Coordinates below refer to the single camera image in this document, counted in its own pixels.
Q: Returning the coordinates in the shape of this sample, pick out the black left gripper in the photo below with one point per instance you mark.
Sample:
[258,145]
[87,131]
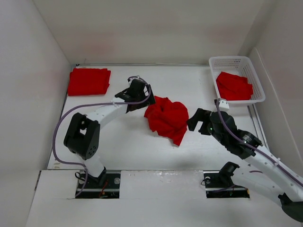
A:
[150,101]

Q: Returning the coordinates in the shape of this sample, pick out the folded red t-shirt stack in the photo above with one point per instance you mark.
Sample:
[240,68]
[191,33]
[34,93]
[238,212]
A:
[88,82]

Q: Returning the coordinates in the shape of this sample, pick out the red t-shirts in basket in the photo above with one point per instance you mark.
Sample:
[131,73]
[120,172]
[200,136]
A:
[234,88]

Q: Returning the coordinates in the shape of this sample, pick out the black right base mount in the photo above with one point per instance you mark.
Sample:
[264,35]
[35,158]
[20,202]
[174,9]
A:
[219,184]

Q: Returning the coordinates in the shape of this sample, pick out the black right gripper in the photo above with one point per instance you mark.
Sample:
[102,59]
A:
[201,115]

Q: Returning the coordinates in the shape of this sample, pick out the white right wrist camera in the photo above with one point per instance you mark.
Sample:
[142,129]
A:
[222,105]

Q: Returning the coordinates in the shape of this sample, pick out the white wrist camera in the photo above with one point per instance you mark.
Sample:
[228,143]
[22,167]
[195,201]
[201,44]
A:
[222,105]
[131,78]

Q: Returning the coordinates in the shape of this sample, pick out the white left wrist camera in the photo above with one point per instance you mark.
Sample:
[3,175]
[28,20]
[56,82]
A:
[131,78]

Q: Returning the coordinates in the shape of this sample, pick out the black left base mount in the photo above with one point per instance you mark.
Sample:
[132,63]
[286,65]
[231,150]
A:
[109,189]

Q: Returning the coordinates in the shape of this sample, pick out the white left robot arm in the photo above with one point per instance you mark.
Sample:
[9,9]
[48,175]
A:
[82,136]

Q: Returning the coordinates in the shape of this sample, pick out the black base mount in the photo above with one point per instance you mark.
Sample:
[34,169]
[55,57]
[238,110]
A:
[109,189]
[219,184]

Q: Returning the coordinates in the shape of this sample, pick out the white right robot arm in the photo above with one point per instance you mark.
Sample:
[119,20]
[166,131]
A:
[269,176]

